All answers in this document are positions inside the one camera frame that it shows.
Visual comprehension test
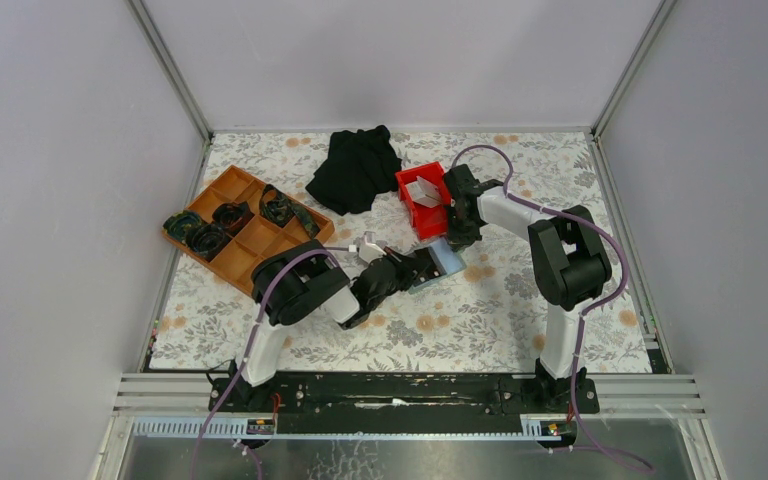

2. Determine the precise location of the grey-green card holder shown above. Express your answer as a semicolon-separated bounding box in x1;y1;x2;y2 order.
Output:
408;237;466;294

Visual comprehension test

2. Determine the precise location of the red plastic bin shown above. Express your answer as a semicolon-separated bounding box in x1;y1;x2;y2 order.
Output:
396;162;451;240

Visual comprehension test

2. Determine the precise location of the credit cards stack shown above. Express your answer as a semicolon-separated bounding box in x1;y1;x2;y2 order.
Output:
405;177;443;208

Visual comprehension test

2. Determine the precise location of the wooden divided organizer tray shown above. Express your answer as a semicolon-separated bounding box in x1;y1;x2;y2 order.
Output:
162;166;311;295

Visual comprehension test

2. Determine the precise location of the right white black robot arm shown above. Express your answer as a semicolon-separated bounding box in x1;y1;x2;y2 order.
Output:
443;165;612;412

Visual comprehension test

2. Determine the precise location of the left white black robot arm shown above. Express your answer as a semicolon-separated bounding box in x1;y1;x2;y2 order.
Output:
231;240;444;411

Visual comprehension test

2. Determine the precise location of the floral table mat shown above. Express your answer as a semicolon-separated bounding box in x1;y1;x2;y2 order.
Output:
147;131;657;376

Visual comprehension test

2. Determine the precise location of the black cloth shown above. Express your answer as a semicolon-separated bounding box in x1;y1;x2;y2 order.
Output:
305;125;402;216

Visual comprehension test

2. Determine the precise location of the rolled dark patterned tie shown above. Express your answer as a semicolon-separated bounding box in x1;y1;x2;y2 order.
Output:
162;210;204;243

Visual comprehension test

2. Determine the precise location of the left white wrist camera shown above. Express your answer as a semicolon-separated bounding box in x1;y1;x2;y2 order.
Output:
348;231;387;265

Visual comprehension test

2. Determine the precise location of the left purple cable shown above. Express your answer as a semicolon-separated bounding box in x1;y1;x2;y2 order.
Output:
188;246;359;480

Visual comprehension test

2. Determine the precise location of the purple cable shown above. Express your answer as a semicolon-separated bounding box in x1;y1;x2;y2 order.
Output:
188;246;359;480
450;144;657;478

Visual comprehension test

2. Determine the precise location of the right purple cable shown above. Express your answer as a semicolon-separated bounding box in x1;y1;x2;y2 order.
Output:
450;144;657;478

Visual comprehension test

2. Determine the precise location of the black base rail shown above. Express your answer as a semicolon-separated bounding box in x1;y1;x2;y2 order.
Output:
208;372;600;435

